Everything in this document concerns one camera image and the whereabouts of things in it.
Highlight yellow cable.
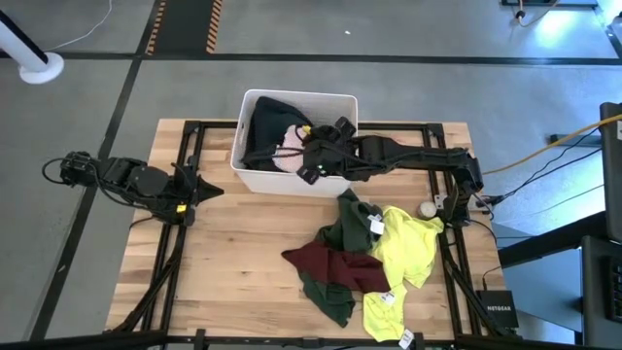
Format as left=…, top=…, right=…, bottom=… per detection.
left=480, top=113, right=622, bottom=176

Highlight maroon garment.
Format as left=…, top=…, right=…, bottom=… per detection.
left=280, top=241, right=393, bottom=295

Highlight white woven plastic laundry basket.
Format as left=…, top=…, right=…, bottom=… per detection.
left=229, top=88, right=360, bottom=198

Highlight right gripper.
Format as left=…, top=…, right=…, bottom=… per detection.
left=274, top=116, right=359, bottom=186

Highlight black network switch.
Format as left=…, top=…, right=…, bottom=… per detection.
left=474, top=289, right=520, bottom=330

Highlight dark green garment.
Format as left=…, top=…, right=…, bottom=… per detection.
left=297, top=188, right=386, bottom=330

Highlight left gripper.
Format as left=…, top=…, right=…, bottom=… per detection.
left=170, top=164, right=225, bottom=208

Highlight neon yellow garment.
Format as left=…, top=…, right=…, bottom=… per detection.
left=362, top=283, right=410, bottom=342
left=369, top=204, right=446, bottom=292

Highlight black quilted garment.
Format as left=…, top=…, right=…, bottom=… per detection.
left=241, top=95, right=315, bottom=172

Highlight black aluminium rig frame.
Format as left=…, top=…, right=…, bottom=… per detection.
left=101, top=120, right=495, bottom=344

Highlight black computer desk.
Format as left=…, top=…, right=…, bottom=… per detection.
left=496, top=211, right=622, bottom=349

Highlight black monitor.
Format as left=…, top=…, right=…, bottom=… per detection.
left=599, top=101, right=622, bottom=244

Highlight pale pink garment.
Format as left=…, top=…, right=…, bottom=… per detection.
left=272, top=123, right=313, bottom=174

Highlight white pole with round base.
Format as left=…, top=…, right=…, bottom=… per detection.
left=0, top=9, right=65, bottom=86

